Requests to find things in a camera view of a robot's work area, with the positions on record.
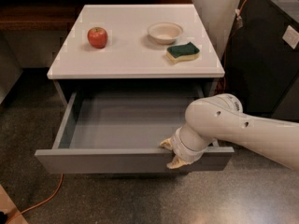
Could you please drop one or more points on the dark wooden bench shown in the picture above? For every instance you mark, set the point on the dark wooden bench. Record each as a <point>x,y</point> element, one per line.
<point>55,15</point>

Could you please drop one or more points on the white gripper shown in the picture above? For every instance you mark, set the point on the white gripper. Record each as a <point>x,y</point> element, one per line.
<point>181,147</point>

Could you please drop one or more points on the red apple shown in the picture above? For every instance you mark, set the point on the red apple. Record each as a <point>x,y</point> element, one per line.
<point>97,37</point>

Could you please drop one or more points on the white top drawer cabinet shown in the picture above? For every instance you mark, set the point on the white top drawer cabinet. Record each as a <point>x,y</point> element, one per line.
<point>129,52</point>

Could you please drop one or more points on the white paper bowl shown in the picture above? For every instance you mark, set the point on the white paper bowl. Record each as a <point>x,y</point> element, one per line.
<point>165,32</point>

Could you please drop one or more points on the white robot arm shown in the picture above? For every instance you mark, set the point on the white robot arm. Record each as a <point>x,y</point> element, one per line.
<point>221,117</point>

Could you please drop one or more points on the green and yellow sponge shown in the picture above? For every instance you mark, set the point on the green and yellow sponge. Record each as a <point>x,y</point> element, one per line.
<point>182,53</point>

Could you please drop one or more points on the grey top drawer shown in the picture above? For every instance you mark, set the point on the grey top drawer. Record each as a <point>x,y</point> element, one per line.
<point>119,132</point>

